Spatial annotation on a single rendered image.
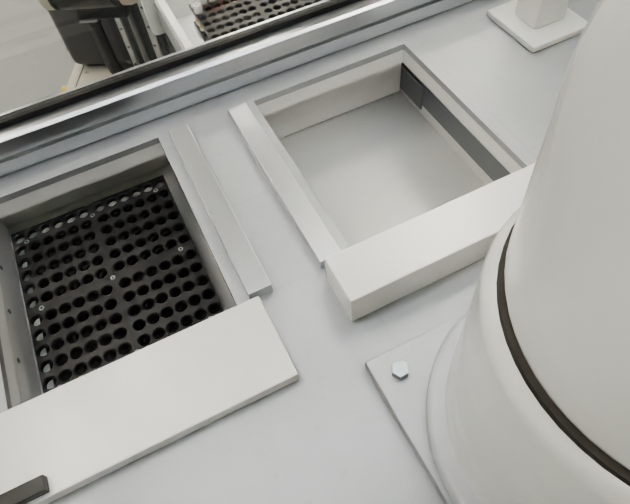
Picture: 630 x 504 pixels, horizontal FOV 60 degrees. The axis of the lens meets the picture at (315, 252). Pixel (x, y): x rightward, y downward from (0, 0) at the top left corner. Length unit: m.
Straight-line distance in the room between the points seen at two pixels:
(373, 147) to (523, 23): 0.23
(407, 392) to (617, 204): 0.27
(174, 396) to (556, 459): 0.29
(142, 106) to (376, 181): 0.29
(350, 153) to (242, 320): 0.35
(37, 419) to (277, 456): 0.19
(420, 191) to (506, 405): 0.46
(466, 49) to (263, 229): 0.34
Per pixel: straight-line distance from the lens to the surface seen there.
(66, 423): 0.48
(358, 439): 0.43
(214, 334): 0.47
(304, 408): 0.44
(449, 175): 0.73
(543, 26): 0.76
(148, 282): 0.58
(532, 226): 0.23
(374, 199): 0.69
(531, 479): 0.30
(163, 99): 0.66
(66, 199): 0.77
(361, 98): 0.80
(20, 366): 0.63
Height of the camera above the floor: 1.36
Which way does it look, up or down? 56 degrees down
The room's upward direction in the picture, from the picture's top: 8 degrees counter-clockwise
